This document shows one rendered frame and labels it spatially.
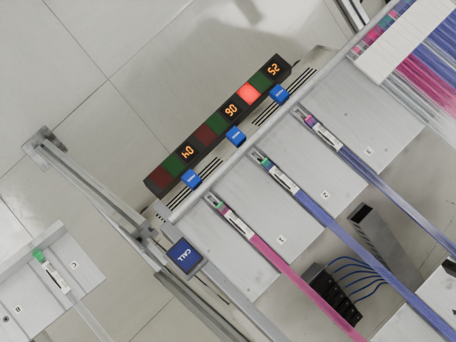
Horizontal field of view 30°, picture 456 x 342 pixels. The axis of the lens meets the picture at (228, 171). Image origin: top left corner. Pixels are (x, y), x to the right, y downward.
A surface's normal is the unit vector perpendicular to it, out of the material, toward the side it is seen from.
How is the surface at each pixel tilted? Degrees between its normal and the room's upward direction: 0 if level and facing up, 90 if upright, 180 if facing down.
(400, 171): 0
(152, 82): 0
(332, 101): 45
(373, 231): 0
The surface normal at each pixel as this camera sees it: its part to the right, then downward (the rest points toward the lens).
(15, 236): 0.47, 0.26
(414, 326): -0.04, -0.29
